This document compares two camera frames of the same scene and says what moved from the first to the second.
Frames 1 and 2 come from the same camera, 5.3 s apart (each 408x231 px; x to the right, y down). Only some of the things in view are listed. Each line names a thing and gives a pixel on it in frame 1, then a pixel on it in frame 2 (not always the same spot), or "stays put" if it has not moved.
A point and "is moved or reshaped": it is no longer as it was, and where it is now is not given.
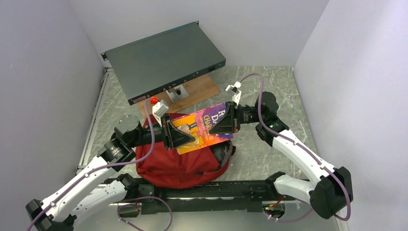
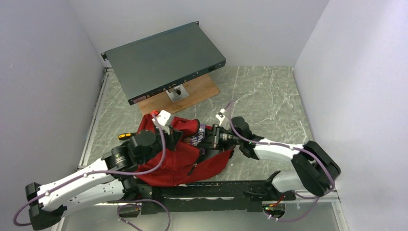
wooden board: [198, 89] stays put
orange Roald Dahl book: [198, 125] is moved or reshaped
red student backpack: [165, 169] is moved or reshaped
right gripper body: [243, 115] -> [221, 137]
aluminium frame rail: [94, 117] stays put
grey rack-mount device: [150, 66] stays put
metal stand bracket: [179, 93] stays put
